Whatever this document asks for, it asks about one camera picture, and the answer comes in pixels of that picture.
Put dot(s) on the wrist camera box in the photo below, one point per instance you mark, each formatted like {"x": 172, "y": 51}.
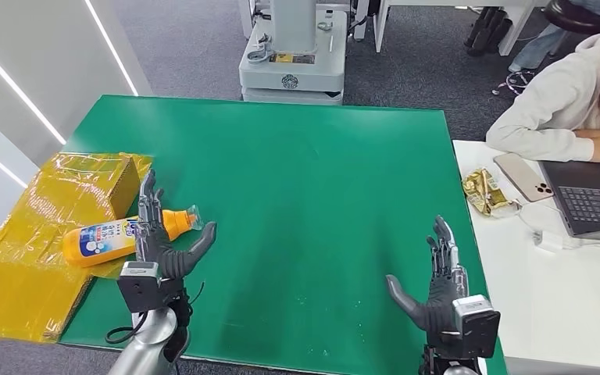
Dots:
{"x": 139, "y": 287}
{"x": 478, "y": 326}

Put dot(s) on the person's legs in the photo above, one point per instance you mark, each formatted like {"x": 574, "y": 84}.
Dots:
{"x": 535, "y": 49}

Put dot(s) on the gold snack wrapper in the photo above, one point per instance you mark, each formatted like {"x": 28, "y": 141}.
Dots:
{"x": 485, "y": 192}

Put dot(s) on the green table mat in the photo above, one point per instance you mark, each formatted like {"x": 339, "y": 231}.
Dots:
{"x": 305, "y": 181}

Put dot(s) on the white charger adapter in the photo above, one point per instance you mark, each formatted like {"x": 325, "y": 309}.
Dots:
{"x": 549, "y": 241}

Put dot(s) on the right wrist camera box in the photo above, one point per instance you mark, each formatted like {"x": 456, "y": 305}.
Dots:
{"x": 478, "y": 326}

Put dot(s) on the orange plastic bottle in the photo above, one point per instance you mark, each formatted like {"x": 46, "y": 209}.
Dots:
{"x": 98, "y": 243}

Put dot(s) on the white desk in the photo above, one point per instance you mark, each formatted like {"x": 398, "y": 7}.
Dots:
{"x": 509, "y": 28}

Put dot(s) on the yellow wrapped cardboard box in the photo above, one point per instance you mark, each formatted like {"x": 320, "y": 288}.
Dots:
{"x": 31, "y": 207}

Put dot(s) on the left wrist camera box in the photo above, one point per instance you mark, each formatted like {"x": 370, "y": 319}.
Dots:
{"x": 139, "y": 287}

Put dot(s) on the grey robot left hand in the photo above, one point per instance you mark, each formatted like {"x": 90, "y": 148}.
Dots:
{"x": 163, "y": 248}

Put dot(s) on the pale grey robot base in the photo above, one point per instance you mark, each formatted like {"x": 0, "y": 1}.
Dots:
{"x": 292, "y": 57}

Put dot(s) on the grey laptop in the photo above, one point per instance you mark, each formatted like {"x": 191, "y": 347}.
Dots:
{"x": 596, "y": 203}

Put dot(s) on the beige smartphone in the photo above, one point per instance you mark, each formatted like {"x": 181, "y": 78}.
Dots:
{"x": 522, "y": 176}

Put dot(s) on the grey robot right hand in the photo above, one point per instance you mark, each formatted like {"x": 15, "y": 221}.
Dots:
{"x": 437, "y": 305}

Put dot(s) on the black round stool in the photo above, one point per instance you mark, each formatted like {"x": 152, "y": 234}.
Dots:
{"x": 574, "y": 16}

